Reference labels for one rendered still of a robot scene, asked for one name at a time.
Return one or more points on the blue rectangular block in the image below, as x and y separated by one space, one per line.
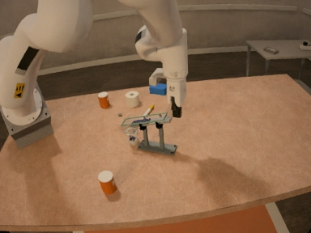
160 89

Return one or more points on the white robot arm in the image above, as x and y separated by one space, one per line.
62 26

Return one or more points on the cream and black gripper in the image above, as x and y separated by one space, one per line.
176 94

